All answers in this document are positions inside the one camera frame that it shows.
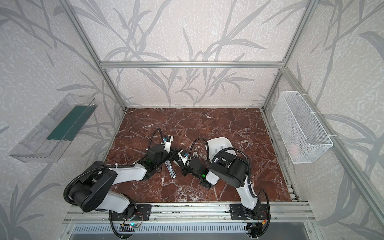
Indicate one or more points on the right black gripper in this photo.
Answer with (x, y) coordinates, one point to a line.
(186, 165)

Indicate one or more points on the blue mini stapler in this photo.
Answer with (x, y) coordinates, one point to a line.
(170, 169)

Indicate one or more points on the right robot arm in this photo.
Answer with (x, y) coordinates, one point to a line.
(229, 165)

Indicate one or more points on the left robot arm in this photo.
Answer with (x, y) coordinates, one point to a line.
(91, 190)

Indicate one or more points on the white plastic tray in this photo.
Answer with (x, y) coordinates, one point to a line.
(217, 144)

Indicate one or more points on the green circuit board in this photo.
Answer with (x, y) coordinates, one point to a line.
(131, 225)

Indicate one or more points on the pink object in basket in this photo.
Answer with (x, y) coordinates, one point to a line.
(294, 151)

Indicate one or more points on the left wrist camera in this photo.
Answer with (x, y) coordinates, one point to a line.
(167, 142)

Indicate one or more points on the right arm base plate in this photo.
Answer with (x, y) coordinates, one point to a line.
(261, 212)

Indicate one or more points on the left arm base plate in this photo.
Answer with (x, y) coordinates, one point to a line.
(139, 213)

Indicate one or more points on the aluminium front rail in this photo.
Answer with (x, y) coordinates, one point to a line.
(199, 212)

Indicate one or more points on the white slotted cable duct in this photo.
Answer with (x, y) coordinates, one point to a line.
(174, 228)

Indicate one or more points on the white wire mesh basket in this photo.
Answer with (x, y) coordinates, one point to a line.
(298, 124)

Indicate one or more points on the clear acrylic wall shelf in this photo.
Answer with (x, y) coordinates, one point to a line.
(48, 141)

